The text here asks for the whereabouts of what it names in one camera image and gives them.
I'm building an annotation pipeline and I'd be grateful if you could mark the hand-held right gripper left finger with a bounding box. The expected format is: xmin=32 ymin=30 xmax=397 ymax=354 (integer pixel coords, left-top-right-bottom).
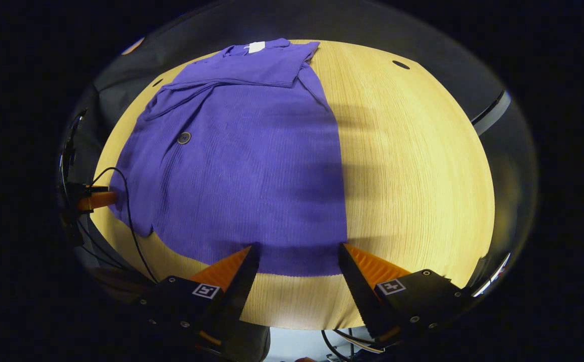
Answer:
xmin=137 ymin=244 xmax=261 ymax=355

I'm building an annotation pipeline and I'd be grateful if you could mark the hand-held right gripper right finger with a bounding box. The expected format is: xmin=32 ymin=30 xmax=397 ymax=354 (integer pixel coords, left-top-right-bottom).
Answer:
xmin=338 ymin=243 xmax=467 ymax=344

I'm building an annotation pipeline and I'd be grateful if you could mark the purple knit garment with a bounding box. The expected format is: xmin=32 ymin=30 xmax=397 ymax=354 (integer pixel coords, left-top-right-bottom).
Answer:
xmin=110 ymin=38 xmax=349 ymax=278

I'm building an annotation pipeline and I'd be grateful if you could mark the black cable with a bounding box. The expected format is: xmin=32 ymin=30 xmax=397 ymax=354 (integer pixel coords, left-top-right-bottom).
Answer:
xmin=91 ymin=167 xmax=159 ymax=283
xmin=320 ymin=328 xmax=373 ymax=360

